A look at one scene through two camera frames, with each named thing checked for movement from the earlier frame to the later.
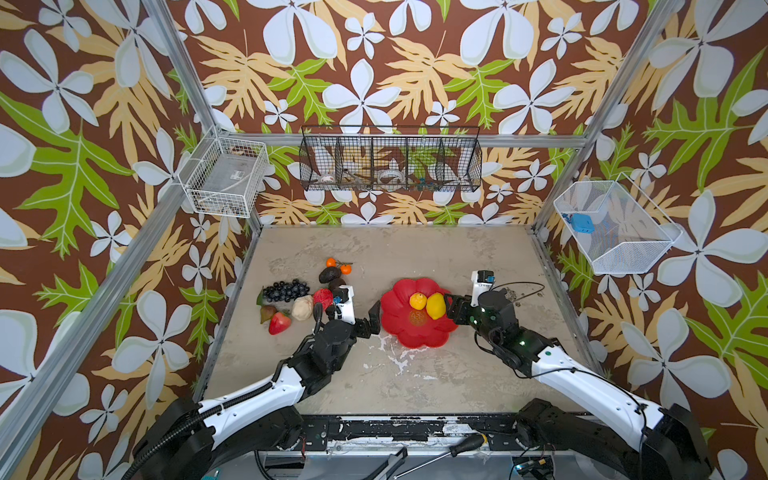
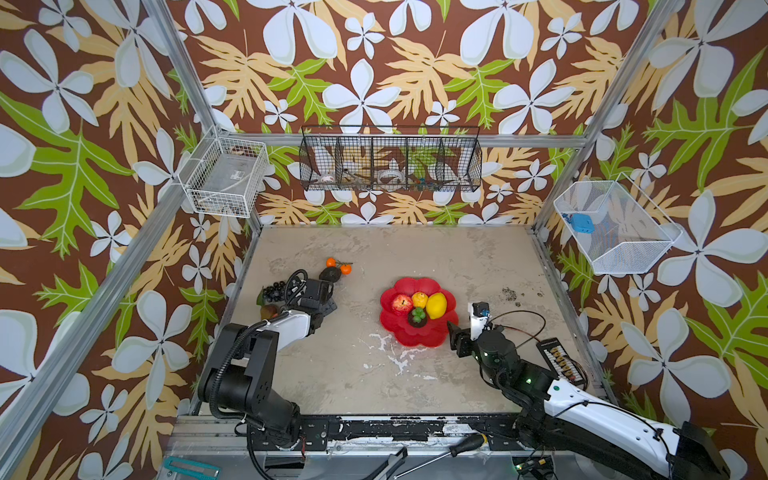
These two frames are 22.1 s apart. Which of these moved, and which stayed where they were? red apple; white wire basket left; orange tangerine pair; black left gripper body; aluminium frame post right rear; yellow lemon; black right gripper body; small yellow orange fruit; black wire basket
Moved: black left gripper body; red apple; black right gripper body
Stayed: orange tangerine pair; aluminium frame post right rear; small yellow orange fruit; black wire basket; yellow lemon; white wire basket left
